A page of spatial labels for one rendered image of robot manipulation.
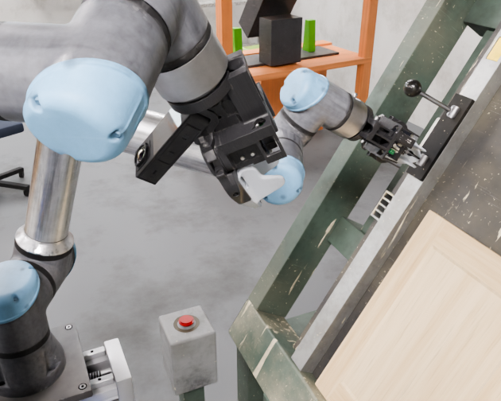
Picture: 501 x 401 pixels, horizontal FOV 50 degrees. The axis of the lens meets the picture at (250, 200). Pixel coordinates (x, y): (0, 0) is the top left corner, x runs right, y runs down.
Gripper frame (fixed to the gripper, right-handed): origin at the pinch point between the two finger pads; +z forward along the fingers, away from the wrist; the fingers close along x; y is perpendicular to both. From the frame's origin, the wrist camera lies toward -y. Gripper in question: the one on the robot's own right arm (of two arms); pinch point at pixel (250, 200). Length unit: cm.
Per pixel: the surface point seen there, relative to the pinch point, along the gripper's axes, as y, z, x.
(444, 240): 26, 52, 15
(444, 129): 35, 43, 36
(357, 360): 0, 67, 3
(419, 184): 26, 49, 29
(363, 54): 58, 244, 313
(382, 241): 14, 56, 23
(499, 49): 51, 35, 44
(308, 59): 15, 227, 314
